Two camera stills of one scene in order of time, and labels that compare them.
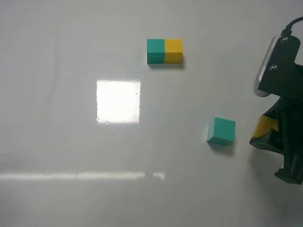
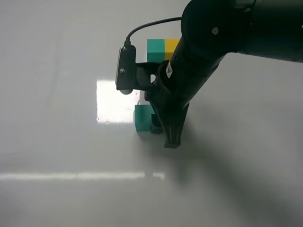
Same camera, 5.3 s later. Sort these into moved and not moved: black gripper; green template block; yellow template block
Moved: black gripper
Not moved: green template block; yellow template block
